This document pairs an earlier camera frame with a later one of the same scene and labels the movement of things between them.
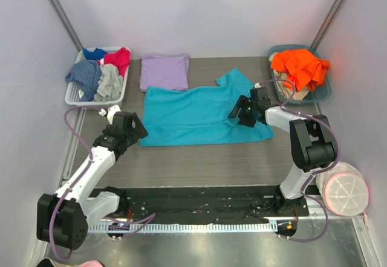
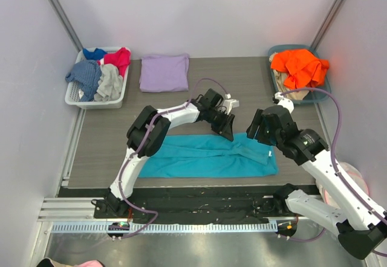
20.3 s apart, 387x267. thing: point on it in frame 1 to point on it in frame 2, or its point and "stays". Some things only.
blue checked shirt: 87,73 stays
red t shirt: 121,59 stays
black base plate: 202,205 stays
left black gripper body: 133,125 to 220,121
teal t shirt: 199,115 to 211,156
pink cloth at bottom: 90,263 stays
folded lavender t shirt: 164,72 stays
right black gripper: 242,110 to 261,130
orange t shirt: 306,71 stays
